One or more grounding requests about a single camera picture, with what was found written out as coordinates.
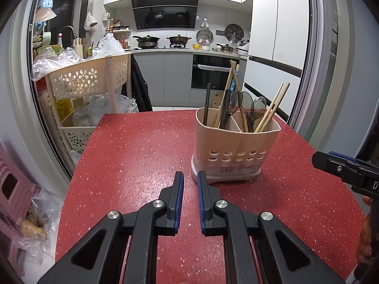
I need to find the black wok on stove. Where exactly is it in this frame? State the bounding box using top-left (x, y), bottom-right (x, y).
top-left (133, 35), bottom-right (160, 49)

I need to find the beige plastic storage cart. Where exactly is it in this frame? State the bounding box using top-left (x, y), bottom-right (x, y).
top-left (44, 52), bottom-right (133, 155)

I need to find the cardboard box on floor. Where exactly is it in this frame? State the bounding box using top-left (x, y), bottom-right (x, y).
top-left (212, 92), bottom-right (224, 109)

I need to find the black handle steel spoon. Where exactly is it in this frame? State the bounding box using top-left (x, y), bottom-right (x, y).
top-left (247, 96), bottom-right (266, 133)

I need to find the black garment hanging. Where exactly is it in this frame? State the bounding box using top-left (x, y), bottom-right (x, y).
top-left (131, 54), bottom-right (153, 112)

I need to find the person's right hand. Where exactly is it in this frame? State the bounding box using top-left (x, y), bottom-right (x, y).
top-left (356, 212), bottom-right (372, 264)

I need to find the pink plastic stool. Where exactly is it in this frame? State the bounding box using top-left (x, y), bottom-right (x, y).
top-left (0, 147), bottom-right (41, 226)

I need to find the beige utensil holder caddy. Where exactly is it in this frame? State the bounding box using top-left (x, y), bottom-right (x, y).
top-left (191, 108), bottom-right (281, 183)

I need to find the black range hood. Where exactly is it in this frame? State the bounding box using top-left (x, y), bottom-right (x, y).
top-left (132, 0), bottom-right (199, 30)

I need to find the brown pot on stove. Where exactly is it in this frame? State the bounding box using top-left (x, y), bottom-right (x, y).
top-left (167, 34), bottom-right (191, 49)

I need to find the built-in black oven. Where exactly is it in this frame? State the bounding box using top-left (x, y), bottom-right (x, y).
top-left (191, 54), bottom-right (231, 90)

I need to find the blue patterned wooden chopstick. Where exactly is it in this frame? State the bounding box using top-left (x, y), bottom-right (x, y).
top-left (213, 63), bottom-right (241, 130)

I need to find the plain wooden chopstick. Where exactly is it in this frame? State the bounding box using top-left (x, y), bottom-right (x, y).
top-left (229, 60), bottom-right (248, 133)

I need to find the black kitchen faucet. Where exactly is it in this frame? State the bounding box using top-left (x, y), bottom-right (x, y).
top-left (57, 25), bottom-right (77, 49)

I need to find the white refrigerator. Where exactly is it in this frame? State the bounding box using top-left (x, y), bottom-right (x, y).
top-left (244, 0), bottom-right (310, 120)

